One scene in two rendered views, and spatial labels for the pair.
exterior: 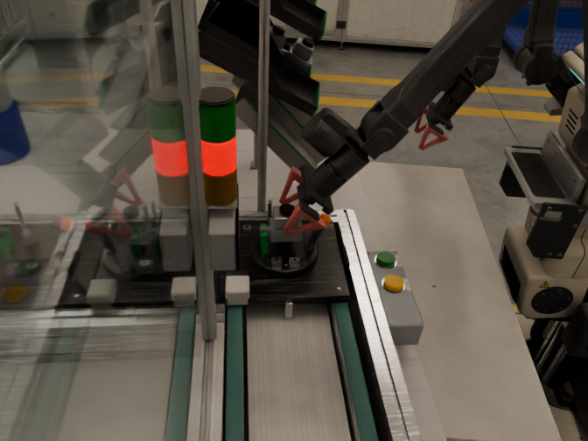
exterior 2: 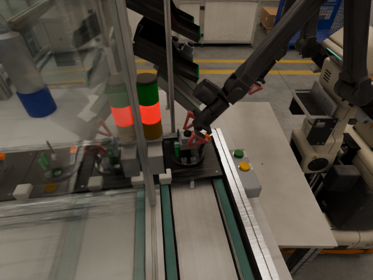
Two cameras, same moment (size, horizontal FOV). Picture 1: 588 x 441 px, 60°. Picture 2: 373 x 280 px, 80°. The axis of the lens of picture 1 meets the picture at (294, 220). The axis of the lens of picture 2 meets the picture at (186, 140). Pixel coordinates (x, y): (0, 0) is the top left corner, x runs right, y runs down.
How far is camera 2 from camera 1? 16 cm
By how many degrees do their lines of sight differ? 4
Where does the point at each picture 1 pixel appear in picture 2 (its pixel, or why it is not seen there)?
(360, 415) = (235, 240)
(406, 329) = (253, 190)
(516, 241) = (298, 136)
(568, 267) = (326, 148)
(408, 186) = (243, 113)
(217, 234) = (152, 156)
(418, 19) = (237, 30)
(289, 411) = (197, 240)
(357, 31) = (208, 38)
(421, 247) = (253, 144)
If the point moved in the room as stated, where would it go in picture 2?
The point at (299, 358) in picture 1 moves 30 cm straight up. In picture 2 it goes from (200, 209) to (204, 149)
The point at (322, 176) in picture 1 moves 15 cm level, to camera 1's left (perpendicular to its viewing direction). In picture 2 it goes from (205, 115) to (161, 115)
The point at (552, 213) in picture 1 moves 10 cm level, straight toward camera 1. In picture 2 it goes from (320, 123) to (317, 135)
